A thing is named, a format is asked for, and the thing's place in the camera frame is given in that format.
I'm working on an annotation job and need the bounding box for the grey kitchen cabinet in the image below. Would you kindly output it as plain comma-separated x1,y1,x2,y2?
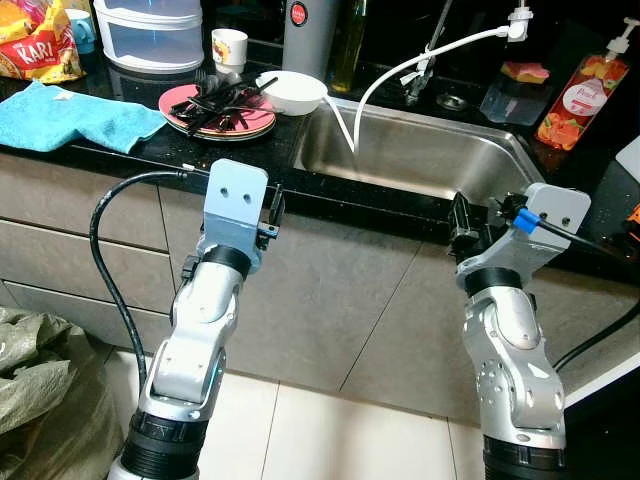
0,149,640,433

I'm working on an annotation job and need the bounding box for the pink plate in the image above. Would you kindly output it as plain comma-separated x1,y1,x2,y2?
157,82,278,142

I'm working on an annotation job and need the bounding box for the stainless steel sink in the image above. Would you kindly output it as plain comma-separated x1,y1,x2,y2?
289,96,547,207

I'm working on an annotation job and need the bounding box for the black plastic cutlery piece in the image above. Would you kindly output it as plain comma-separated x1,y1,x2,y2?
170,78,278,115
188,71,253,137

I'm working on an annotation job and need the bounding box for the white bowl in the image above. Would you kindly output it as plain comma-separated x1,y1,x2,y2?
254,70,330,117

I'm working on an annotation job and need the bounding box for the clear plastic sponge box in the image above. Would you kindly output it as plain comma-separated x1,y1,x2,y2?
479,74,552,127

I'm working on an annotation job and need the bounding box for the metal gooseneck faucet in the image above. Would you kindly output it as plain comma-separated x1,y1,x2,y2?
404,0,457,107

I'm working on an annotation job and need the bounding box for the orange pump soap bottle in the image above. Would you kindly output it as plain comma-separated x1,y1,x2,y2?
534,17,640,152

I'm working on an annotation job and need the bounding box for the white object on counter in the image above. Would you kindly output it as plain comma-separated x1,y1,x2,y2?
614,134,640,187

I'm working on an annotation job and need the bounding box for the white printed mug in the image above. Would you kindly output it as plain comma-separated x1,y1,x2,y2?
210,28,249,74

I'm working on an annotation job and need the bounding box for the grey jug with red logo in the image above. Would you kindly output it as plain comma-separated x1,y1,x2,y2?
281,0,342,82

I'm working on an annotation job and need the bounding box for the glass oil bottle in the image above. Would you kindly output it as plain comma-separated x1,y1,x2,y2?
331,0,370,94

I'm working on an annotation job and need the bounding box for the white plastic food container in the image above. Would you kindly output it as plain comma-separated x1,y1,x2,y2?
92,0,205,74

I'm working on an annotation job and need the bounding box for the black panel with white edge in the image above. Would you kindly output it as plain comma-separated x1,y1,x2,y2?
560,358,640,480

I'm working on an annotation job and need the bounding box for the blue terry towel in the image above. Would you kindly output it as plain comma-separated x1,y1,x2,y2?
0,79,170,155

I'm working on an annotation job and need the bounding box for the light blue cup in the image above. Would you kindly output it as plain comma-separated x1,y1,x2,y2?
64,8,97,55

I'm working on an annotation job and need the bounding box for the green woven sack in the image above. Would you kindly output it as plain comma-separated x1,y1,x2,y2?
0,304,127,480

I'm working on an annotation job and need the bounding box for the yellow red snack bag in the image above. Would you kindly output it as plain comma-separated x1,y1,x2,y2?
0,0,87,84

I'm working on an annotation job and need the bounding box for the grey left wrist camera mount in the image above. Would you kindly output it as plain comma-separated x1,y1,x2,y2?
203,158,271,273

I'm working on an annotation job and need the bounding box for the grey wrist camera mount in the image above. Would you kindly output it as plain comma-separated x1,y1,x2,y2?
203,158,271,273
455,183,592,293

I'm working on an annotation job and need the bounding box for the blue cable clip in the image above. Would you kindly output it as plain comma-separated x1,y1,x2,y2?
511,209,542,235

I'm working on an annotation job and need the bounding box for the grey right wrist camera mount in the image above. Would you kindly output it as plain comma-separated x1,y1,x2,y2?
455,183,592,293

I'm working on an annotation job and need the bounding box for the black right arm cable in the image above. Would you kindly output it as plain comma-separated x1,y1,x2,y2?
530,215,640,376

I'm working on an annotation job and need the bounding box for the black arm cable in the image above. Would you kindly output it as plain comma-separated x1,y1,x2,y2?
89,169,213,393
530,215,640,376

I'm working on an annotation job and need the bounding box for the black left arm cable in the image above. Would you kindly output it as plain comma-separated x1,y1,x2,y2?
89,169,213,393

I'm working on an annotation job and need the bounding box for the white flexible hose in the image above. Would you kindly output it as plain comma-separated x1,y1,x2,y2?
327,24,514,154

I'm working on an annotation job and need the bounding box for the white faucet hose adapter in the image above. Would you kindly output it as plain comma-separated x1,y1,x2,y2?
504,4,532,44

